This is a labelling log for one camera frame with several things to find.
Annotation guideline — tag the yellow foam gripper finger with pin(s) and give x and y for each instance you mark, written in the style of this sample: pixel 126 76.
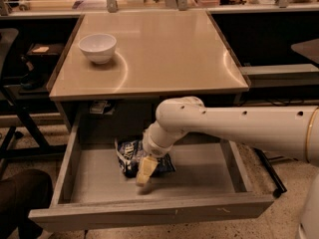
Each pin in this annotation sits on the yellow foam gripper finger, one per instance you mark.
pixel 147 167

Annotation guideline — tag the black rolling stand base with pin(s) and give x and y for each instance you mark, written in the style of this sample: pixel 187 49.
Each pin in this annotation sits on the black rolling stand base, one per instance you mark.
pixel 280 187

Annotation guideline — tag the black chair frame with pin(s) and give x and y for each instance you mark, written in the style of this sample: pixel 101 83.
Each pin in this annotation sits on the black chair frame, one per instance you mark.
pixel 8 37

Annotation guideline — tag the white ceramic bowl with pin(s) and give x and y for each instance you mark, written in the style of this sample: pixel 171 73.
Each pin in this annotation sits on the white ceramic bowl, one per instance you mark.
pixel 98 48

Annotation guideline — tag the dark box on shelf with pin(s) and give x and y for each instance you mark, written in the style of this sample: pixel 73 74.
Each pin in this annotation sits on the dark box on shelf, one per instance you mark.
pixel 45 53

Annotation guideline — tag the blue chip bag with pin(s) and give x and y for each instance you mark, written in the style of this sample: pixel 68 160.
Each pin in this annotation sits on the blue chip bag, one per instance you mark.
pixel 130 153

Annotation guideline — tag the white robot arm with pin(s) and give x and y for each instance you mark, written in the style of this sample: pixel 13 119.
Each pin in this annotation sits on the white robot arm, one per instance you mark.
pixel 290 131

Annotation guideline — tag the open grey drawer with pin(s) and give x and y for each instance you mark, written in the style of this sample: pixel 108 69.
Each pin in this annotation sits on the open grey drawer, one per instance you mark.
pixel 210 183

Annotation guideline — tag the grey counter cabinet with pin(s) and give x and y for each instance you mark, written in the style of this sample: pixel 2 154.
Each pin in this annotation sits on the grey counter cabinet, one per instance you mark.
pixel 159 53

